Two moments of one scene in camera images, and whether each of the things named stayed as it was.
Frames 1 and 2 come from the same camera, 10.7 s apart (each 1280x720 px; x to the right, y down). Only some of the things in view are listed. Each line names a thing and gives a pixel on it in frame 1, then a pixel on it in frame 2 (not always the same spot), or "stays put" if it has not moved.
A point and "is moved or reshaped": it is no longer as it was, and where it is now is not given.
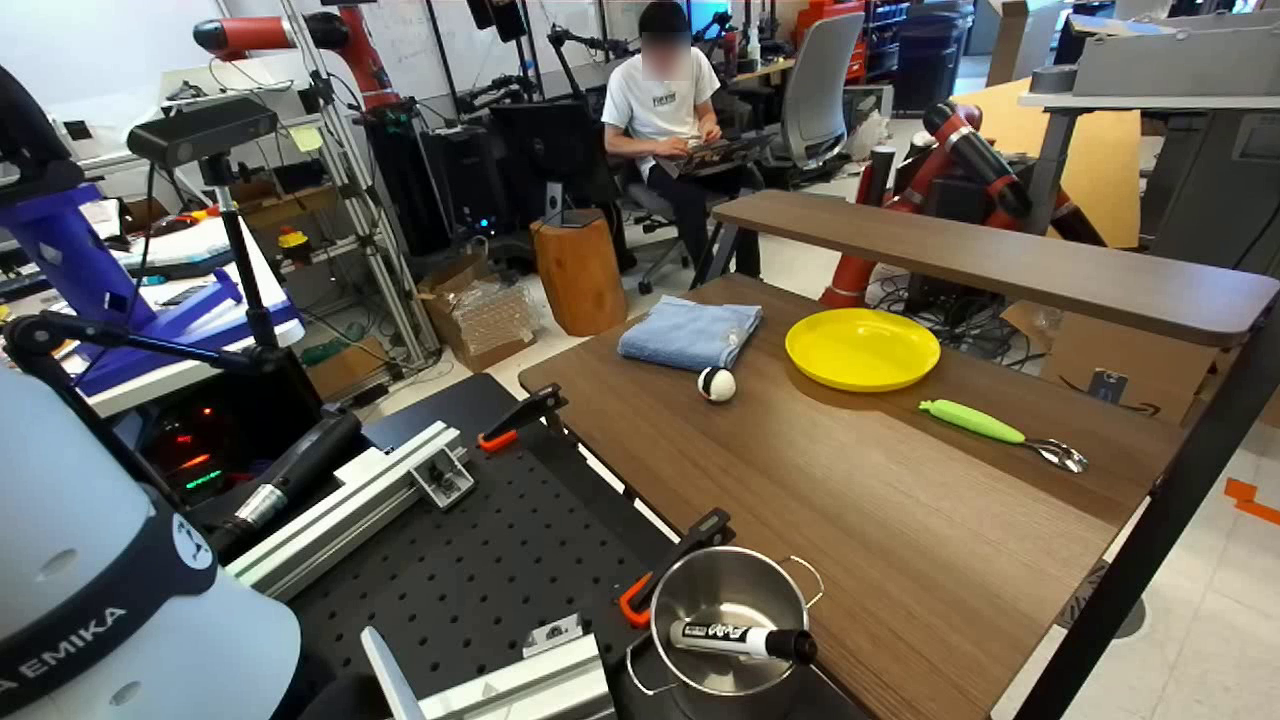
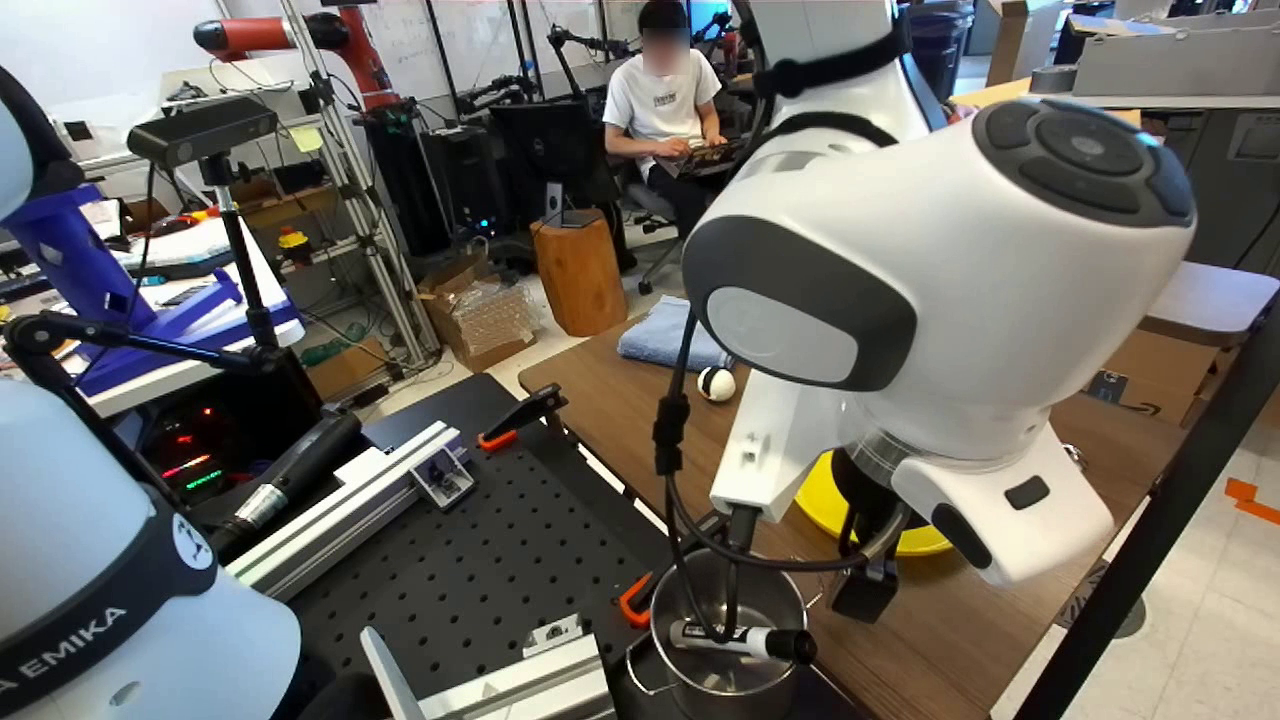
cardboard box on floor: [484, 310] stays put
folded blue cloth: [691, 333] stays put
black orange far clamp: [529, 412] stays put
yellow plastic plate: [862, 346] is moved or reshaped
